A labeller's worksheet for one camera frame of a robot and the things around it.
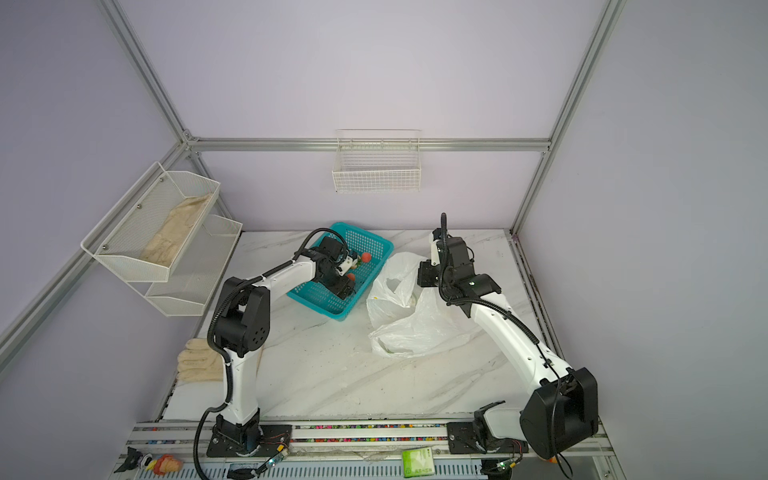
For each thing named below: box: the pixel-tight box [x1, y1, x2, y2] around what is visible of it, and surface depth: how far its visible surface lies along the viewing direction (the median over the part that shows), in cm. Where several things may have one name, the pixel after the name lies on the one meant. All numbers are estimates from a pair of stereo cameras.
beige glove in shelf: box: [140, 193, 212, 267], surface depth 81 cm
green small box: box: [401, 447, 435, 478], surface depth 70 cm
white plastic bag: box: [366, 252, 473, 358], surface depth 80 cm
